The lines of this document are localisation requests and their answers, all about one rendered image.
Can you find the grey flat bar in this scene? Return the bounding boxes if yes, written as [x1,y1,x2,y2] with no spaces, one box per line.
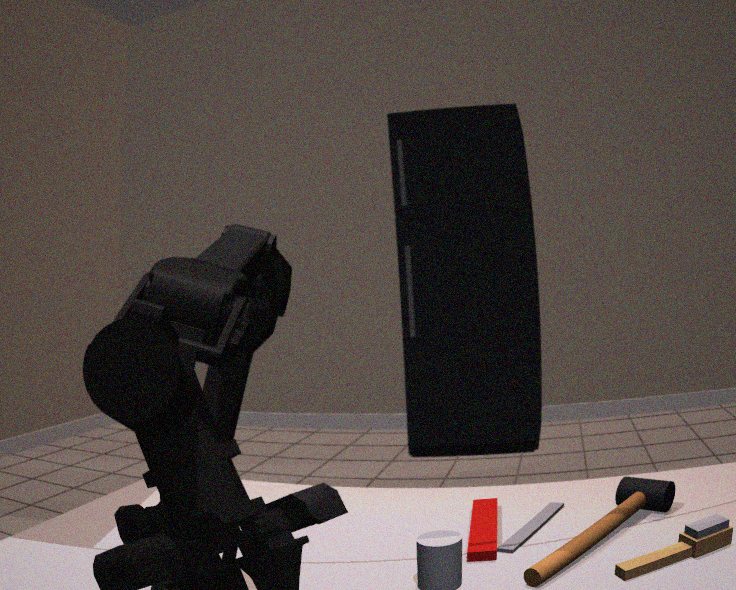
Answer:
[497,502,564,554]

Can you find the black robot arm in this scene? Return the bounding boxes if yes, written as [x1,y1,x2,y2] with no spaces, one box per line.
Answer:
[83,224,292,544]

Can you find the grey cylinder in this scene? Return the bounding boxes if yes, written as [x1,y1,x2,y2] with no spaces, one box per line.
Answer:
[416,530,463,590]

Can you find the red bar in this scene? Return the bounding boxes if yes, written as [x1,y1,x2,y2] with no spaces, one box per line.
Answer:
[467,498,498,562]

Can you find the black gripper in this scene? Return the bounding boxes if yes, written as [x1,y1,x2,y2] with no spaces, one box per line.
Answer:
[93,429,348,590]

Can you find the black rubber mallet with wooden handle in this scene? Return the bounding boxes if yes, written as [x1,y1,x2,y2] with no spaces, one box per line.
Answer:
[524,476,676,587]

